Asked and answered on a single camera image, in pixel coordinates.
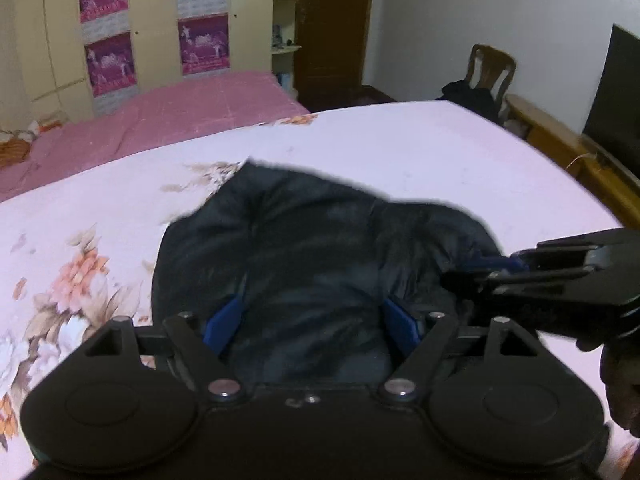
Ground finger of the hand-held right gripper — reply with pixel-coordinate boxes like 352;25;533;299
440;266;608;328
459;230;640;273

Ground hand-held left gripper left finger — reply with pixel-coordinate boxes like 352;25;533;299
82;291;248;404

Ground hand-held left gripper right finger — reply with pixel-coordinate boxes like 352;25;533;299
377;294;542;404

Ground black hooded puffer jacket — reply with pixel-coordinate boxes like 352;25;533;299
150;157;507;387

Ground dark clothes on chair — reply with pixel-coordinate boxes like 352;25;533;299
434;80;507;127

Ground person's right hand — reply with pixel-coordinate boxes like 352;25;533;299
575;337;640;432

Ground white floral bed sheet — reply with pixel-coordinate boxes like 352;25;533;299
0;99;640;480

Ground black television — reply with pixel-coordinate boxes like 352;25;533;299
582;22;640;177

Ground wooden chair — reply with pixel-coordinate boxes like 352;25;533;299
465;43;518;107

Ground pink bed cover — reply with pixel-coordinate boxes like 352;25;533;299
0;70;312;204

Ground orange striped cloth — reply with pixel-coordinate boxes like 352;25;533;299
0;120;42;169

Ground cream corner shelf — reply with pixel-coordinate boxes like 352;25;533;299
271;0;304;102

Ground cream wardrobe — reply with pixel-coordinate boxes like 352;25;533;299
12;0;277;122

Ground brown wooden door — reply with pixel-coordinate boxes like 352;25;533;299
294;0;377;112

